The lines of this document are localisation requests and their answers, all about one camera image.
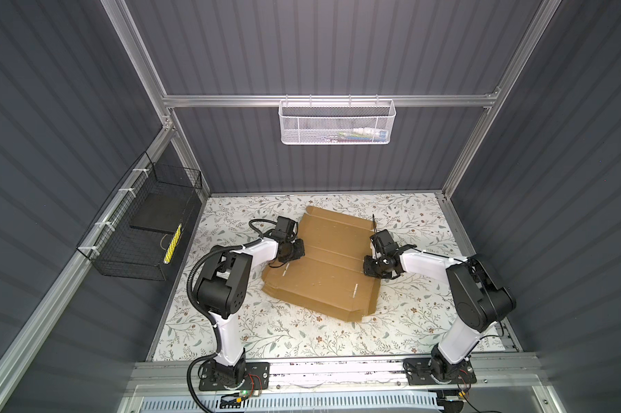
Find brown cardboard box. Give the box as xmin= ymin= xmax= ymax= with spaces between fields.
xmin=262 ymin=206 xmax=381 ymax=323

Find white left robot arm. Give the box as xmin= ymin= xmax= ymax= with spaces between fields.
xmin=186 ymin=237 xmax=305 ymax=368

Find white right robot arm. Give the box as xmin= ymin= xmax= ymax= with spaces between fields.
xmin=364 ymin=247 xmax=517 ymax=383

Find yellow marker pen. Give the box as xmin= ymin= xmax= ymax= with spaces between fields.
xmin=163 ymin=224 xmax=182 ymax=264

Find black foam pad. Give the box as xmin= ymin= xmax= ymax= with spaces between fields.
xmin=130 ymin=194 xmax=186 ymax=235

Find items in white basket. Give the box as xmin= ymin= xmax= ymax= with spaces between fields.
xmin=322 ymin=127 xmax=389 ymax=145

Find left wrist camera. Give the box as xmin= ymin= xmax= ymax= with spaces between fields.
xmin=270 ymin=216 xmax=298 ymax=243

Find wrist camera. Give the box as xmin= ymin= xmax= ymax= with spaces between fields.
xmin=270 ymin=216 xmax=298 ymax=243
xmin=370 ymin=230 xmax=416 ymax=258

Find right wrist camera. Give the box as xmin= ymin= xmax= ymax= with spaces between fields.
xmin=370 ymin=230 xmax=416 ymax=258

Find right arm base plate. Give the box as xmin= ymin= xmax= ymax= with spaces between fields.
xmin=403 ymin=357 xmax=477 ymax=385

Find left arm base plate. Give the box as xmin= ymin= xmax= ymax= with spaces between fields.
xmin=197 ymin=361 xmax=271 ymax=392

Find white wire mesh basket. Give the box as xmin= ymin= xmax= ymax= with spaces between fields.
xmin=278 ymin=99 xmax=397 ymax=146

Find white perforated front rail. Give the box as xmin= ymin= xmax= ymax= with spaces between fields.
xmin=134 ymin=391 xmax=440 ymax=413

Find black wire mesh basket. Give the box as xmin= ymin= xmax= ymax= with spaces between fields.
xmin=77 ymin=156 xmax=203 ymax=282

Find aluminium enclosure frame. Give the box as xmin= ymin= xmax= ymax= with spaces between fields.
xmin=0 ymin=0 xmax=564 ymax=413

